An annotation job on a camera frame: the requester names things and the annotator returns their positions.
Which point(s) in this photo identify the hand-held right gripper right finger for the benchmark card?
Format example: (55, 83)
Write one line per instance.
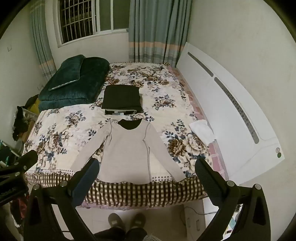
(207, 176)

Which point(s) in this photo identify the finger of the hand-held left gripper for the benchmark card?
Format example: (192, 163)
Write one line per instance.
(23, 160)

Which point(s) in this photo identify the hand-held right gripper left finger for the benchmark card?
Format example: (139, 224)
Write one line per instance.
(86, 176)

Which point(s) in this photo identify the beige long-sleeve shirt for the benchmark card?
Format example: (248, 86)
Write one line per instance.
(136, 150)

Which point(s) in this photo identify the pile of dark clothes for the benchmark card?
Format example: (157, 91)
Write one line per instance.
(22, 118)

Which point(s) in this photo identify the folded white cloth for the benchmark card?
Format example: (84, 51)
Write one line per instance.
(201, 130)

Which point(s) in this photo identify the person's grey slipper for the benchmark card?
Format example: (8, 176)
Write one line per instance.
(116, 221)
(138, 221)

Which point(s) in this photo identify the floral bed sheet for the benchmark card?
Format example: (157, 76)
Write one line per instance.
(129, 139)

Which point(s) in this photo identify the white headboard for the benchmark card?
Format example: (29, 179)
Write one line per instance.
(231, 111)

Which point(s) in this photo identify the folded striped garment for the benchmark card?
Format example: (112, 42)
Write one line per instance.
(119, 112)

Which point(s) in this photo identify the folded black garment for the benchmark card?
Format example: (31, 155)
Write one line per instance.
(122, 97)

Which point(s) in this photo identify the dark green folded quilt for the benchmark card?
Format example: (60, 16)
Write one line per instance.
(74, 81)

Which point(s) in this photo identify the blue-grey striped curtain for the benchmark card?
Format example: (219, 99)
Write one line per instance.
(159, 30)
(42, 46)

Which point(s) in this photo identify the barred window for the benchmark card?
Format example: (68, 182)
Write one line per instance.
(92, 19)

